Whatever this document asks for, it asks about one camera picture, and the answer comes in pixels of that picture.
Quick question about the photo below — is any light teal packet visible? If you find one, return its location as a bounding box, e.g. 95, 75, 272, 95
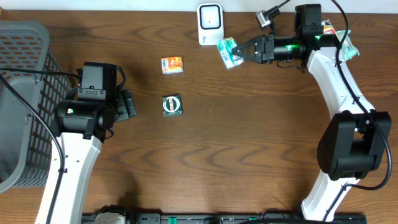
342, 30, 360, 60

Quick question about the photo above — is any orange tissue packet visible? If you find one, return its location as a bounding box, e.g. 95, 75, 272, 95
161, 56, 183, 74

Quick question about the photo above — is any grey plastic mesh basket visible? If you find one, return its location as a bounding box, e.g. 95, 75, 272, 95
1, 21, 72, 192

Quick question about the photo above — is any yellow snack bag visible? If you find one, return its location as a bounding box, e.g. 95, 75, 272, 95
322, 19, 336, 35

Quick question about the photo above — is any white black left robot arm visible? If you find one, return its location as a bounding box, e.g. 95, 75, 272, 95
35, 90, 136, 223

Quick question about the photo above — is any green Zam-Buk box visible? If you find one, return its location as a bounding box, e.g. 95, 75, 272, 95
162, 95, 183, 117

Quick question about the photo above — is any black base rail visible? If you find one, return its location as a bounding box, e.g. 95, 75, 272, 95
81, 205, 368, 224

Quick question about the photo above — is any white barcode scanner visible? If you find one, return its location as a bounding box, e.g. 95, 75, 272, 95
197, 3, 224, 45

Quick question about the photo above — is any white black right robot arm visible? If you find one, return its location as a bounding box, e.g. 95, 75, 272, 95
232, 4, 392, 223

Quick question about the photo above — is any teal tissue packet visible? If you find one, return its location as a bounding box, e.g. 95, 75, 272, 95
216, 37, 244, 69

